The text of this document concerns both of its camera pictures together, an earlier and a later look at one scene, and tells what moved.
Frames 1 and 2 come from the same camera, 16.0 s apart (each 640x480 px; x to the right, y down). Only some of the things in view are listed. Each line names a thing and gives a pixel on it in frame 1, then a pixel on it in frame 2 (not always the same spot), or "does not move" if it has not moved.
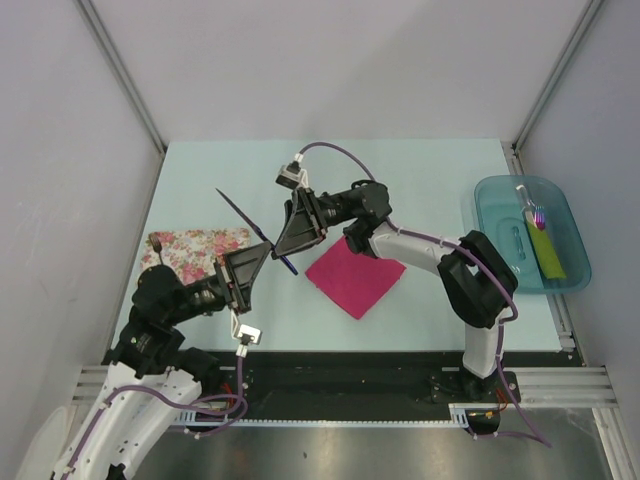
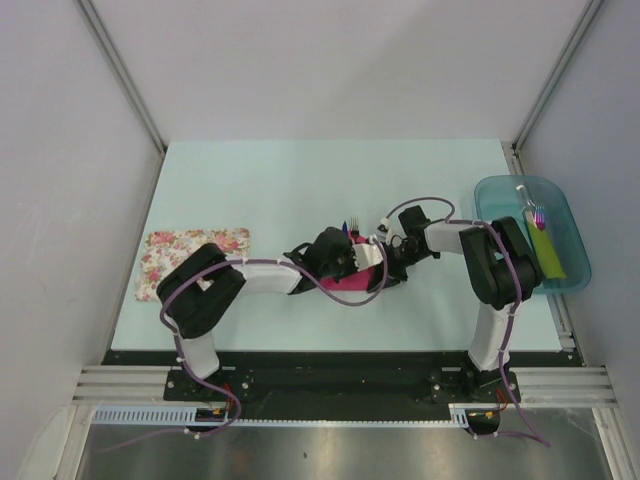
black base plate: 362,386 does not move
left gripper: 241,267 -> 357,248
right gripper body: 311,206 -> 398,258
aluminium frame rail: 535,385 does not move
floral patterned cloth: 191,254 does not move
